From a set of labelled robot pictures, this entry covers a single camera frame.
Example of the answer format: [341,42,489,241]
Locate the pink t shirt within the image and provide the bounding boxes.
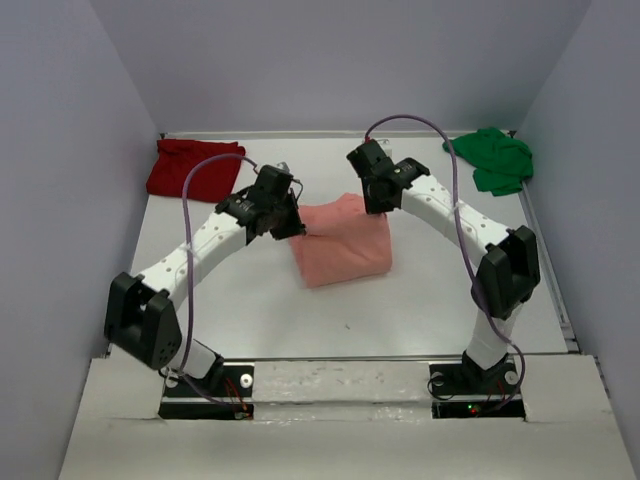
[289,193,393,288]

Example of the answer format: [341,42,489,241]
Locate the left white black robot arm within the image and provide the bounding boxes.
[104,164,305,400]

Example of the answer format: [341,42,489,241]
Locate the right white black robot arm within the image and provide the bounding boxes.
[347,140,541,401]

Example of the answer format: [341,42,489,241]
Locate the red folded t shirt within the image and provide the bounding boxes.
[146,138,247,204]

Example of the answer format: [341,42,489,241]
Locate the green crumpled t shirt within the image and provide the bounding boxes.
[442,127,534,197]

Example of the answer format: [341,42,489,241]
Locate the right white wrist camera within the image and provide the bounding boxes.
[376,139,392,157]

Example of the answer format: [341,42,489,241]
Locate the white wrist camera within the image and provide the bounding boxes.
[276,162,290,173]
[376,139,392,157]

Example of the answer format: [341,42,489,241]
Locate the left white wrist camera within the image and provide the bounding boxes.
[276,162,290,173]

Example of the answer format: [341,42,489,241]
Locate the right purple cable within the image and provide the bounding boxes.
[363,114,527,414]

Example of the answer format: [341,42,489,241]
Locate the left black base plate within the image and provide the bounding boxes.
[158,361,255,421]

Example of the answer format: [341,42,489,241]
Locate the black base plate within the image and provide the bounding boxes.
[158,361,255,421]
[426,360,526,420]

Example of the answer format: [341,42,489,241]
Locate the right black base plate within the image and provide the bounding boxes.
[426,360,526,420]

